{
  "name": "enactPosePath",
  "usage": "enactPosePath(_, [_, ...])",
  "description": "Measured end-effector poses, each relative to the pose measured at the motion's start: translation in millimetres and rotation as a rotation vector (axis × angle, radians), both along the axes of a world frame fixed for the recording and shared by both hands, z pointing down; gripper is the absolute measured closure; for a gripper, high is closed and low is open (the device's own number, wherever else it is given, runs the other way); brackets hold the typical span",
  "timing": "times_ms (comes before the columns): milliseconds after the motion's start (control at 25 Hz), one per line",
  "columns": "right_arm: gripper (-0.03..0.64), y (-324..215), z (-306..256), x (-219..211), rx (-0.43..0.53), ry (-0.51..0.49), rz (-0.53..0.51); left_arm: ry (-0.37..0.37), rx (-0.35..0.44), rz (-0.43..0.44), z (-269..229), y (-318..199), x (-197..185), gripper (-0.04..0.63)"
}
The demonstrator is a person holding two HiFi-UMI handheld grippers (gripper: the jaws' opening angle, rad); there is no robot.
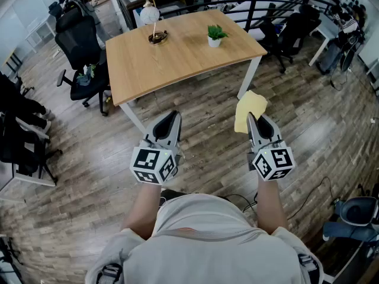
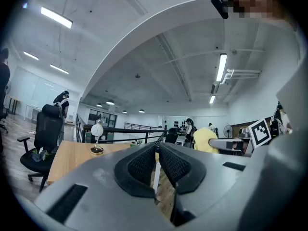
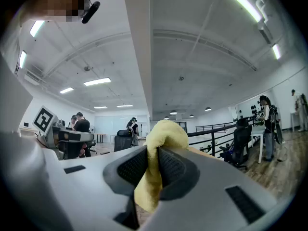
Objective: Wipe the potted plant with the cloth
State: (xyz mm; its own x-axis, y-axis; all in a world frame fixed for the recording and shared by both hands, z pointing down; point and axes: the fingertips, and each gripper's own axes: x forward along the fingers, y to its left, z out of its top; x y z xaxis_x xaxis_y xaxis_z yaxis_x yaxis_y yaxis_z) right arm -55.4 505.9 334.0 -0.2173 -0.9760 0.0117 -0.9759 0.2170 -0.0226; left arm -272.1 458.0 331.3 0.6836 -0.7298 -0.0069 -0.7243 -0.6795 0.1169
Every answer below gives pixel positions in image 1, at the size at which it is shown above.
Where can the person's right forearm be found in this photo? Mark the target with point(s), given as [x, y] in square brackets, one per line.
[271, 206]

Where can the yellow cloth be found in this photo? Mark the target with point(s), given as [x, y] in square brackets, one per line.
[250, 105]

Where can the green plant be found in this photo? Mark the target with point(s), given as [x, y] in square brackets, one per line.
[213, 41]

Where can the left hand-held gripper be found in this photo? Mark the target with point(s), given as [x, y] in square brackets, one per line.
[148, 161]

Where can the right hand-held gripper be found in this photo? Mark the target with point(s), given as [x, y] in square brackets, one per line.
[275, 161]

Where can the white flower bouquet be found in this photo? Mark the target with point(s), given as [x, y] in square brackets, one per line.
[87, 74]

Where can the black mesh office chair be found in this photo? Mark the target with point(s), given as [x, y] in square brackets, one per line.
[80, 40]

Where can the person's black trousers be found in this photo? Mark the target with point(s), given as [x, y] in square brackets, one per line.
[174, 194]

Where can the brass lamp with white globe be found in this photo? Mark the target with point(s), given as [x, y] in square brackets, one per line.
[149, 16]

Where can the white table leg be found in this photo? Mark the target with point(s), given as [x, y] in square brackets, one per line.
[131, 114]
[250, 75]

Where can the black metal railing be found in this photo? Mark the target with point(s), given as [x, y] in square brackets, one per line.
[252, 10]

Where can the person's left forearm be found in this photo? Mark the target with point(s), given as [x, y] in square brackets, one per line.
[142, 209]

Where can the person's light grey shirt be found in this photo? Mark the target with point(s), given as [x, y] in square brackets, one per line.
[207, 247]

